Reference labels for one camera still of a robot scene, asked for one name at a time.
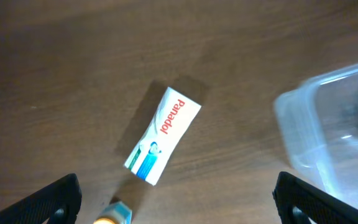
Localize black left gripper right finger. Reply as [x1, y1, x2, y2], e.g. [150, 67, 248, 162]
[272, 172, 358, 224]

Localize white Panadol medicine box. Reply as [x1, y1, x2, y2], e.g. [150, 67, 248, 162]
[124, 87, 201, 185]

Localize clear plastic container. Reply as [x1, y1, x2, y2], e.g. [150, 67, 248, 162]
[273, 64, 358, 209]

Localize gold lid balm jar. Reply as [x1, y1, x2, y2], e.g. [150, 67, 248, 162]
[93, 201, 132, 224]

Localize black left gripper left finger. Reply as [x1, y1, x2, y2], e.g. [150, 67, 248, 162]
[0, 174, 82, 224]

